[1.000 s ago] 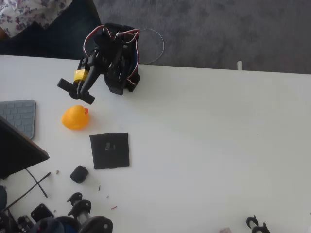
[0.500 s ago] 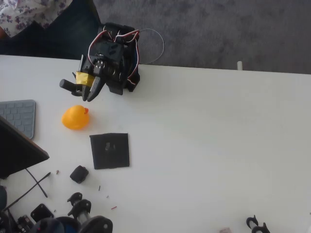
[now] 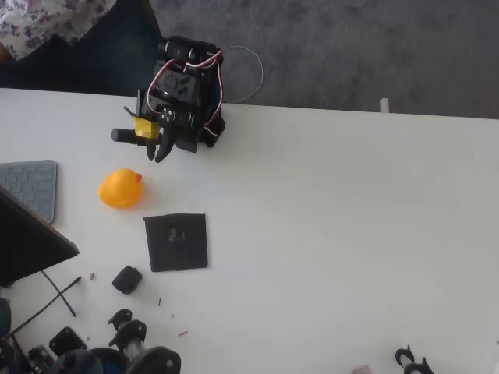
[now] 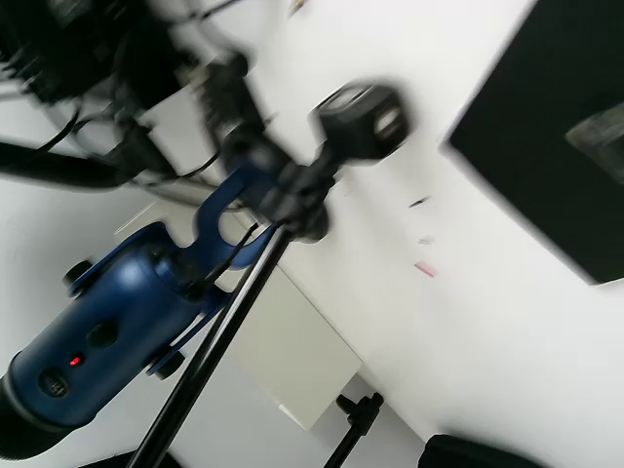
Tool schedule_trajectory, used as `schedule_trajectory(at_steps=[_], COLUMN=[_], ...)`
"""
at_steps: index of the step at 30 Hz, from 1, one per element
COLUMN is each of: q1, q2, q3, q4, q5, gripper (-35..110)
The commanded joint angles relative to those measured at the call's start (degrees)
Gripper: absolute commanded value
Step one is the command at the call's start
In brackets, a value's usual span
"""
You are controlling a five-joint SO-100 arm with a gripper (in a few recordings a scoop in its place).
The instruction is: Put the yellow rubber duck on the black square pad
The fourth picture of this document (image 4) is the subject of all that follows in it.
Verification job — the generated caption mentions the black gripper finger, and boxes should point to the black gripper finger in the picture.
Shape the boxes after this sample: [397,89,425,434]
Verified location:
[418,432,542,468]

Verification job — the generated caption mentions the black square pad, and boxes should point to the black square pad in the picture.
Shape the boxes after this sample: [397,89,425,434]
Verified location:
[438,0,624,289]

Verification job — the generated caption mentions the black tripod leg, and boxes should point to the black tripod leg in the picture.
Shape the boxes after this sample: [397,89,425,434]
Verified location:
[321,392,386,468]

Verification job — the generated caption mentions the white cabinet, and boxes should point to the white cabinet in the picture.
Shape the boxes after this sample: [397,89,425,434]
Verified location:
[214,262,365,433]

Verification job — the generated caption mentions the black webcam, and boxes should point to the black webcam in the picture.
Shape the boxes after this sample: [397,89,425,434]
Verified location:
[309,80,411,163]

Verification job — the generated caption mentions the blue microphone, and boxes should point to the blue microphone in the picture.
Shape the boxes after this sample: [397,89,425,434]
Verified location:
[0,163,287,462]

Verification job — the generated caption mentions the black cable bundle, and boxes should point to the black cable bundle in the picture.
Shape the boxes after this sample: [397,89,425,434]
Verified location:
[0,0,274,196]

